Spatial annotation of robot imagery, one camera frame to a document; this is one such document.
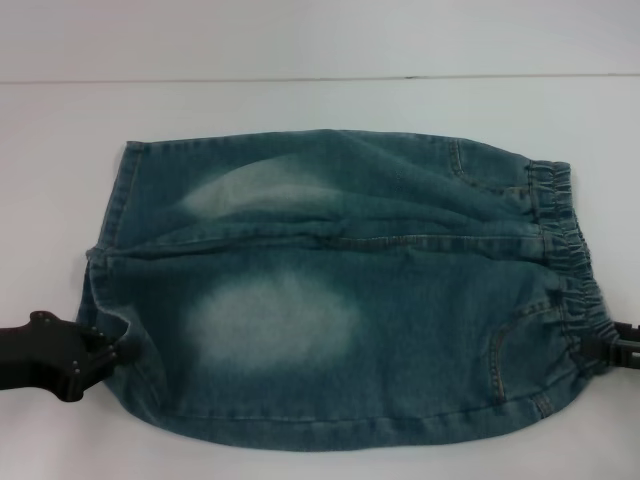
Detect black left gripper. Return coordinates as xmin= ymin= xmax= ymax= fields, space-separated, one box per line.
xmin=0 ymin=310 xmax=139 ymax=404

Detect blue denim shorts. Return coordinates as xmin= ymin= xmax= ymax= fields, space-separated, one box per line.
xmin=84 ymin=128 xmax=614 ymax=440

